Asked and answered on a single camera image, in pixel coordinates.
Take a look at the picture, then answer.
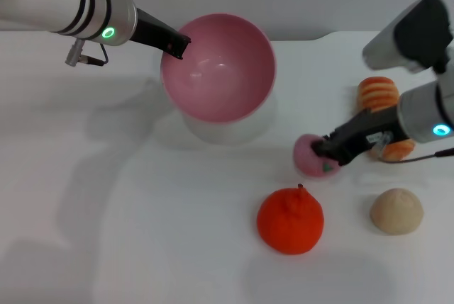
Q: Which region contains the right arm cable with plug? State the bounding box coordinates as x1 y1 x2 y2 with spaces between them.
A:
370 133 454 165

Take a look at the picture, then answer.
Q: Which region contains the left arm cable with plug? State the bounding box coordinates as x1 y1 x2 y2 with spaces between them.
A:
65 38 108 67

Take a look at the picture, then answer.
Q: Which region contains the orange striped bread roll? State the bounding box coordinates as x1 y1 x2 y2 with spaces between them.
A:
356 76 416 162

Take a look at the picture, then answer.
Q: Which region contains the orange toy tangerine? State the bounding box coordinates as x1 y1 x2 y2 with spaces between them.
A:
256 183 325 256

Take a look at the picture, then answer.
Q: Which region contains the pink bowl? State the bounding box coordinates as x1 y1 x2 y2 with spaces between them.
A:
160 13 277 125

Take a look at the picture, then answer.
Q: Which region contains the pink toy peach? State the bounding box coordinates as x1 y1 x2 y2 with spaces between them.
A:
292 133 342 178

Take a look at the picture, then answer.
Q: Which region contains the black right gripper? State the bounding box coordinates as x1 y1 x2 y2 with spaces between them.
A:
311 105 409 167

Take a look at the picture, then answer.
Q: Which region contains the beige round bun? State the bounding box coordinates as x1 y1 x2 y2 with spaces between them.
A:
370 188 425 236

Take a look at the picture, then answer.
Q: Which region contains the arm cable with plug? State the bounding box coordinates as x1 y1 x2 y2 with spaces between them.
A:
65 38 108 67
370 133 454 165

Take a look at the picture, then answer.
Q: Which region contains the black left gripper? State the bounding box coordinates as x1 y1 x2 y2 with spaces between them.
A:
129 8 192 60

